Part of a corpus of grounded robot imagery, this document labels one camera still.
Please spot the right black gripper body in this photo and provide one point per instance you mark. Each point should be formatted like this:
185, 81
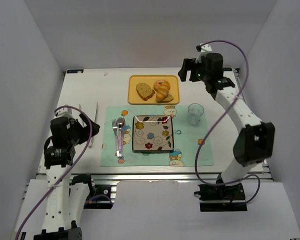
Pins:
187, 70

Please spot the small seeded bread slice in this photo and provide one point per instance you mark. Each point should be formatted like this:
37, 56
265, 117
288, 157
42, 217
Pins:
167, 99

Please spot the green cartoon placemat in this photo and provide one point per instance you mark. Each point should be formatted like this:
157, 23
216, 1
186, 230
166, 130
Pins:
188, 138

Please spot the pink handled fork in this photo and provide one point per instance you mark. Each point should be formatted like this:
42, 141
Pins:
115, 129

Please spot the clear drinking glass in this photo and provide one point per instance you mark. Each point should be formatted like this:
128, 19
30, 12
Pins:
195, 112

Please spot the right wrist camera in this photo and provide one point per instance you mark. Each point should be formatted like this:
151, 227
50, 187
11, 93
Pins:
203, 49

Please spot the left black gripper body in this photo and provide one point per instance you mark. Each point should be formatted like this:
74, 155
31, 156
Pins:
82, 130

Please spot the orange striped bread roll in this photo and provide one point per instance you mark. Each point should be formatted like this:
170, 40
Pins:
163, 91

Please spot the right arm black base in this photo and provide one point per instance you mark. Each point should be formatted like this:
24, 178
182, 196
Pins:
221, 198

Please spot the aluminium table frame rail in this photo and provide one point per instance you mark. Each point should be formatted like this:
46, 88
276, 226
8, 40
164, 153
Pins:
156, 177

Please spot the metal serving tongs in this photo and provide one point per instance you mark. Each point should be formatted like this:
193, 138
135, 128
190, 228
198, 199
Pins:
91, 111

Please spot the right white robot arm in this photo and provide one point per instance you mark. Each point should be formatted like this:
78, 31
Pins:
255, 139

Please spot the large seeded bread slice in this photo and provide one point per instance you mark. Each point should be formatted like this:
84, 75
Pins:
144, 91

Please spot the pink handled spoon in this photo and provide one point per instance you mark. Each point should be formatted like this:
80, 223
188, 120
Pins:
118, 133

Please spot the pink glazed donut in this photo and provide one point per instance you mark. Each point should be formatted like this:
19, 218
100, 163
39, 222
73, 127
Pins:
157, 84

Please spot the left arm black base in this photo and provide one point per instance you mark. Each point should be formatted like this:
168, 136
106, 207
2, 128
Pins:
104, 195

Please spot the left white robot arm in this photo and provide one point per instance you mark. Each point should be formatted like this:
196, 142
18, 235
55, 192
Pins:
65, 203

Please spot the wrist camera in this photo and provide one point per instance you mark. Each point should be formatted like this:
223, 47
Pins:
203, 49
63, 112

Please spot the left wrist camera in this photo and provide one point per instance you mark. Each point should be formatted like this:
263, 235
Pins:
63, 112

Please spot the yellow plastic tray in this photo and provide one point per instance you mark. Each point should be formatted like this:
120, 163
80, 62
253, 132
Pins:
134, 98

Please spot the square floral ceramic plate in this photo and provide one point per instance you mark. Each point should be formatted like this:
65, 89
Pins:
152, 134

